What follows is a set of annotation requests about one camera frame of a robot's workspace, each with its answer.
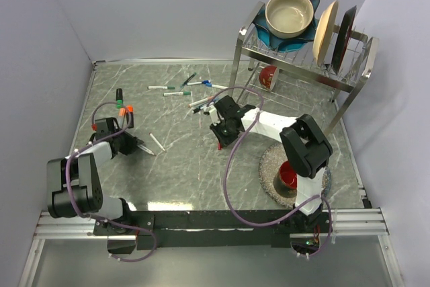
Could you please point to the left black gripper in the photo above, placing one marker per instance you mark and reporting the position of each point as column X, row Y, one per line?
column 132, row 142

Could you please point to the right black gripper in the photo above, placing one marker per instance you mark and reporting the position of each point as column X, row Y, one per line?
column 225, row 141

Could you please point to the black orange highlighter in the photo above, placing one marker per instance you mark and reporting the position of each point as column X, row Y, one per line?
column 130, row 116

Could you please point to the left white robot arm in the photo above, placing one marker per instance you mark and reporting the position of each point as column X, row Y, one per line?
column 82, row 175

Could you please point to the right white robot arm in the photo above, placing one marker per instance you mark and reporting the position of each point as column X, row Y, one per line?
column 306, row 147

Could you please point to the dark blue pen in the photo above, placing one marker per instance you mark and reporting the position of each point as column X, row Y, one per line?
column 201, row 107

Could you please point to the blue capped white marker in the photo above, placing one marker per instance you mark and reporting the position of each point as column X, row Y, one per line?
column 207, row 83

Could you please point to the black green highlighter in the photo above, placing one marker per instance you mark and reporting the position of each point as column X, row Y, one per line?
column 119, row 98

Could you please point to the speckled grey plate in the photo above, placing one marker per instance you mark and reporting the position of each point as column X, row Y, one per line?
column 270, row 162

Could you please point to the green capped marker right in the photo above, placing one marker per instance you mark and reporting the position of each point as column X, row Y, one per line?
column 179, row 93

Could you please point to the green capped marker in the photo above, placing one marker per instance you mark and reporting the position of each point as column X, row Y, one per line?
column 161, row 87
column 179, row 93

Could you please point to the green capped marker left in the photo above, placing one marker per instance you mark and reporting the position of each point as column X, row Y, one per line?
column 161, row 87

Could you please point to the small red bowl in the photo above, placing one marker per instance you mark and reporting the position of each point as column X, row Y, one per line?
column 268, row 77

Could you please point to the red black mug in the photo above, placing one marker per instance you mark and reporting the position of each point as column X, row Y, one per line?
column 285, row 181

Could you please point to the teal star shaped plate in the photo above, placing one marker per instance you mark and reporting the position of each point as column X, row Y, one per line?
column 272, row 42

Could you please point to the black base bar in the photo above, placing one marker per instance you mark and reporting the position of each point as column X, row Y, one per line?
column 211, row 228

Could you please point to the beige ceramic bowl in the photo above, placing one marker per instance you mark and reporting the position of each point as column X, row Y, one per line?
column 288, row 18

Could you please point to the steel dish rack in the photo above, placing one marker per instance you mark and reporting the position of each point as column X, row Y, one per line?
column 302, row 65

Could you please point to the black plate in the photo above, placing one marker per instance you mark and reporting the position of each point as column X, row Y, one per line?
column 343, row 37

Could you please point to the beige plate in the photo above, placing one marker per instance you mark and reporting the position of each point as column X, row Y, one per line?
column 324, row 33

